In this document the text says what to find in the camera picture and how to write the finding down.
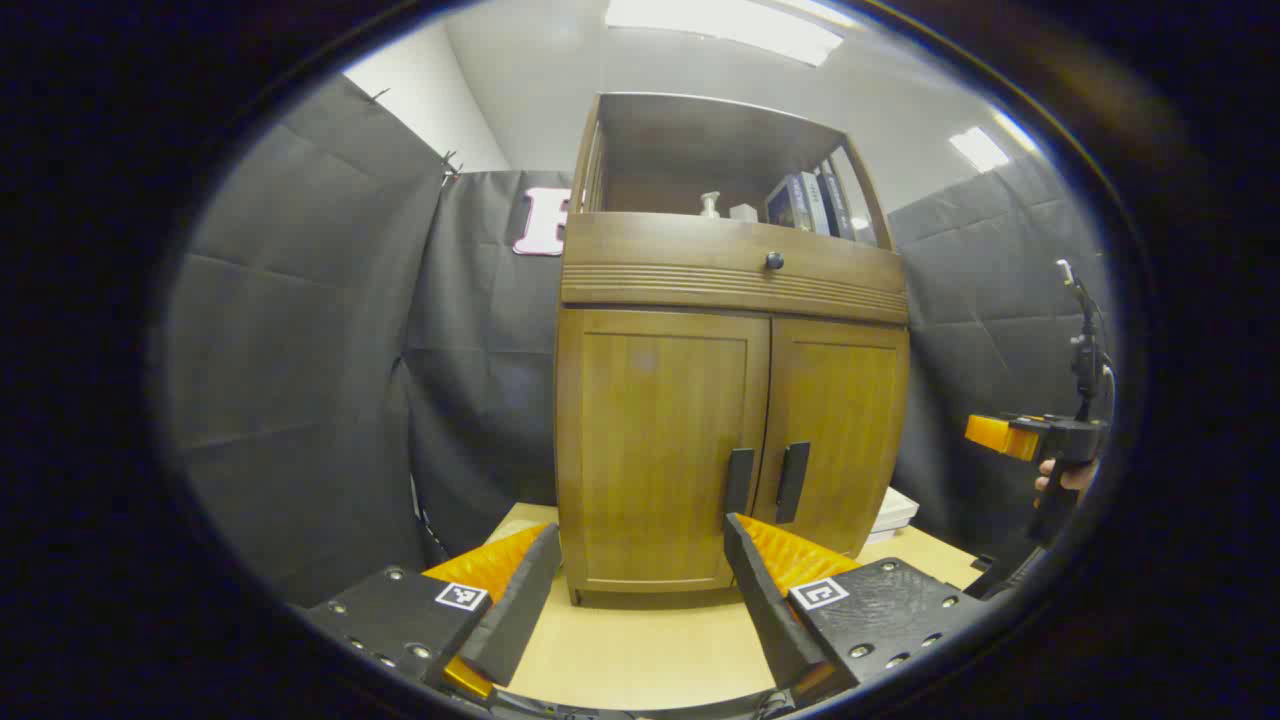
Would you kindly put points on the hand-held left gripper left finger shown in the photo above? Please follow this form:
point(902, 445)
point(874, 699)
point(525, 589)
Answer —
point(520, 600)

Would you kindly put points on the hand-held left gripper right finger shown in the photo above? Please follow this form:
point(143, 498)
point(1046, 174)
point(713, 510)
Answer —
point(765, 610)

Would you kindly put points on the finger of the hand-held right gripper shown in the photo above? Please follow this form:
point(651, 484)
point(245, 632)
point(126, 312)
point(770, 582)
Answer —
point(995, 436)

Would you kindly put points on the wooden shoe cabinet door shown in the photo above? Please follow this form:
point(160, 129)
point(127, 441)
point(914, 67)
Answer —
point(650, 450)
point(850, 430)

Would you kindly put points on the wooden double-door shoe cabinet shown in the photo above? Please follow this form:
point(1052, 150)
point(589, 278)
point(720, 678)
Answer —
point(700, 290)

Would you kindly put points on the wooden cabinet drawer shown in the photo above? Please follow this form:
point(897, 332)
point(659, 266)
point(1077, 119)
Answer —
point(680, 255)

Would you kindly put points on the white ceiling light panel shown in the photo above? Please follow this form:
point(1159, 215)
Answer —
point(720, 25)
point(978, 150)

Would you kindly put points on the small white box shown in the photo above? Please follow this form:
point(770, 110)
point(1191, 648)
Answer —
point(743, 212)

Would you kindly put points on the white pump bottle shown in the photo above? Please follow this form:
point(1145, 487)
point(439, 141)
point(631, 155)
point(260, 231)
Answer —
point(710, 206)

